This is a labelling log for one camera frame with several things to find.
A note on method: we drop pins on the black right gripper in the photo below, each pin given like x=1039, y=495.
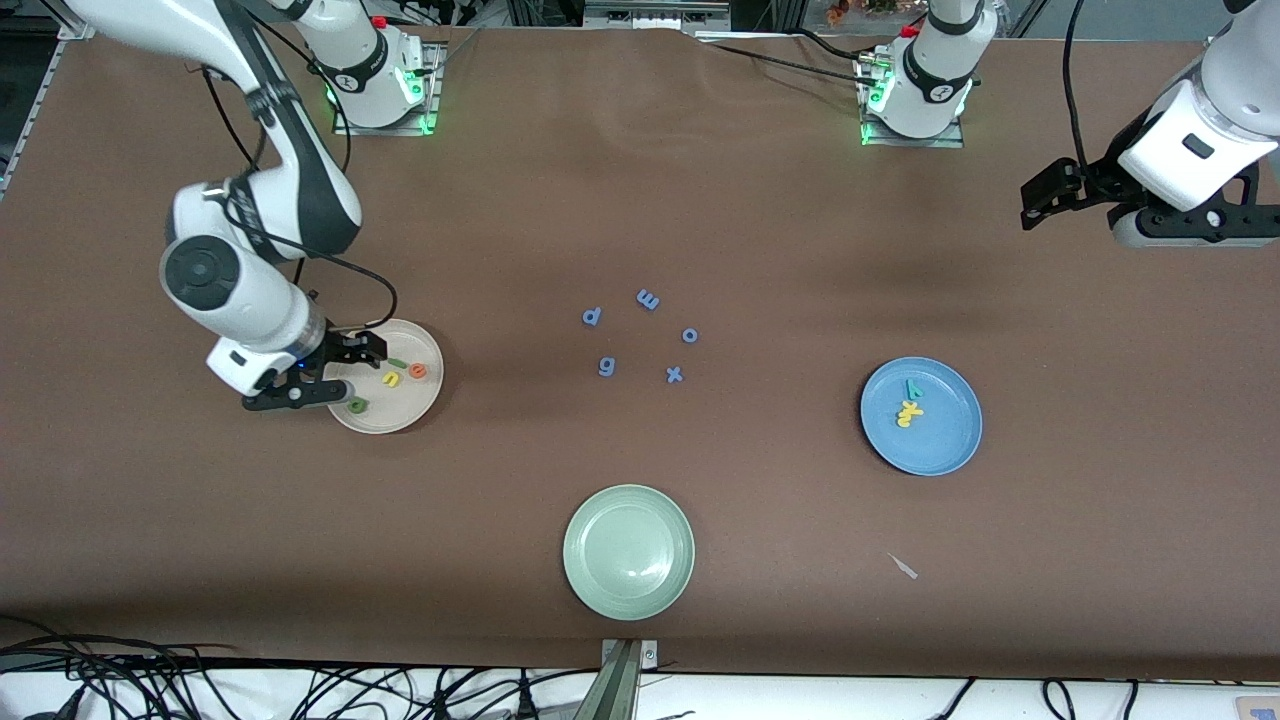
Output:
x=338, y=351

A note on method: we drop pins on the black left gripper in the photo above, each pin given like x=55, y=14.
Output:
x=1094, y=179

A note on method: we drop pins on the yellow foam letter k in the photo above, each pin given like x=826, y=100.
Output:
x=913, y=408

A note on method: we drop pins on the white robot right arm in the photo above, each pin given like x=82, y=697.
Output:
x=250, y=300

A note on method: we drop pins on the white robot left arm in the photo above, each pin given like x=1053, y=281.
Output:
x=925, y=115

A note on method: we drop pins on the beige round plate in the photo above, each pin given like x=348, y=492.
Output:
x=400, y=410

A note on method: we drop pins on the blue foam letter p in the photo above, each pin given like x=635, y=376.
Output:
x=599, y=312

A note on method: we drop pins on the blue foam letter g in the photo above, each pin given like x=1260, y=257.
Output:
x=612, y=366

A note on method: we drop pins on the blue round plate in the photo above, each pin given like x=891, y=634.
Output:
x=940, y=440

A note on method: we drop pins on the orange brown clutter object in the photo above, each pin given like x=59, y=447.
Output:
x=838, y=10

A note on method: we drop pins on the blue foam letter m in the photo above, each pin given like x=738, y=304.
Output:
x=650, y=300

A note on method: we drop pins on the pale green round plate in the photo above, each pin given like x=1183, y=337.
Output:
x=628, y=552

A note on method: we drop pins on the small white paper scrap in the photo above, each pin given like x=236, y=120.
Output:
x=903, y=566

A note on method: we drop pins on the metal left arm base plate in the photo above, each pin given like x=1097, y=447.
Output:
x=910, y=142

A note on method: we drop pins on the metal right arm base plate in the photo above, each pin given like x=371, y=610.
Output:
x=385, y=130

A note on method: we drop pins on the aluminium table edge rail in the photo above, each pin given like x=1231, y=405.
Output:
x=28, y=105

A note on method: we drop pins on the aluminium frame profile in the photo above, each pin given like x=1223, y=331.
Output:
x=650, y=18

